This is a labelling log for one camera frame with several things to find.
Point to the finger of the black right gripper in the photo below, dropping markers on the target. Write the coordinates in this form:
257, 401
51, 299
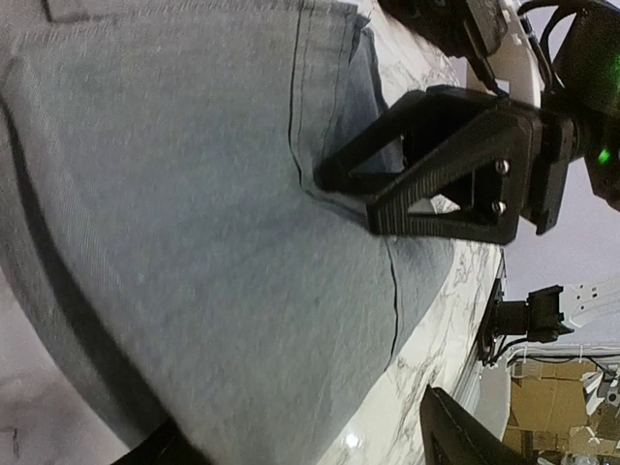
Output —
444, 140

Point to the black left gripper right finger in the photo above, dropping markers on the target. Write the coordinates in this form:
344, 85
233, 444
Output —
451, 436

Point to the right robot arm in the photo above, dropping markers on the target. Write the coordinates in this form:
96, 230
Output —
584, 83

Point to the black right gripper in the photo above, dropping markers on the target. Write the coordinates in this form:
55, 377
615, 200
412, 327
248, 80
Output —
493, 218

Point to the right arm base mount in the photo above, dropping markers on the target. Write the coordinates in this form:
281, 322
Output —
507, 323

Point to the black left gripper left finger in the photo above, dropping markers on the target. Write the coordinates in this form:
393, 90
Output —
165, 446

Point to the brown cardboard box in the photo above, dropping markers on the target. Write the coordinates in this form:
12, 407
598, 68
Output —
564, 412

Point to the grey garment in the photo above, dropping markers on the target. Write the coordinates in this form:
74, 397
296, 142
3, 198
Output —
163, 231

